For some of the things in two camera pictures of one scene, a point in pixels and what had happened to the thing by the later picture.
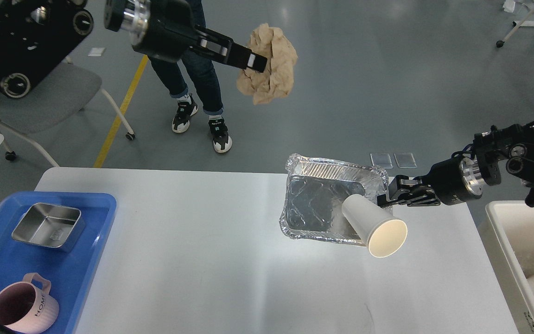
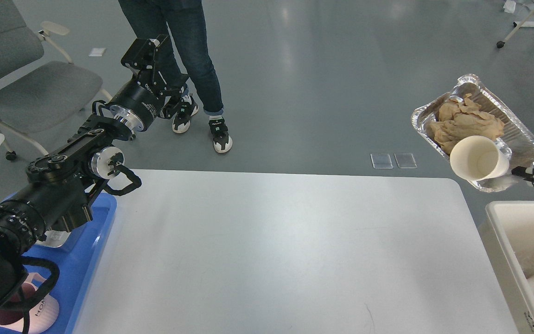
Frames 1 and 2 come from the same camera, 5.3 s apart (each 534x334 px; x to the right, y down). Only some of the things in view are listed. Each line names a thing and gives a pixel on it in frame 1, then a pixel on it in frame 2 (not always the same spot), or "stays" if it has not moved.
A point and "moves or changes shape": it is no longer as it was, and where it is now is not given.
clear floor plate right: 405,160 stays
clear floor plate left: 383,159 stays
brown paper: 276,80 to 458,120
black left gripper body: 163,29 to 137,105
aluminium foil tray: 315,190 to 522,148
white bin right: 521,241 stays
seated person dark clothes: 201,67 stays
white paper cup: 383,234 moves or changes shape
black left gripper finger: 223,48 to 141,56
